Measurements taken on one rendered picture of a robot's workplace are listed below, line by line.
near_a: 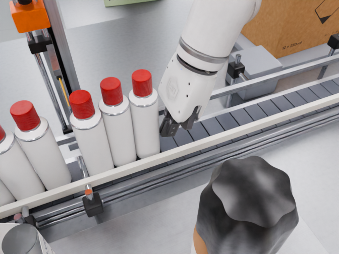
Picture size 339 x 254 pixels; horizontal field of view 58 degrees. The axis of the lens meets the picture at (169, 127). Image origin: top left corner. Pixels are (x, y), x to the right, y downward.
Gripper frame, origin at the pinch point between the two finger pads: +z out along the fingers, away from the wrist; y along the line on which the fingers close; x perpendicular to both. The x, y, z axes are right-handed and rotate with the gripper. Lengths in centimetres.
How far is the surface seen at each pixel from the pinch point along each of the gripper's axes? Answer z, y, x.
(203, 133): 3.1, -0.6, 10.1
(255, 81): -9.2, -3.4, 19.9
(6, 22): 105, -245, -16
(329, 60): -16.1, -3.4, 39.2
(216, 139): -0.1, 4.3, 9.0
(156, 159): 4.3, 4.2, -3.3
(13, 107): -5.0, -0.7, -27.6
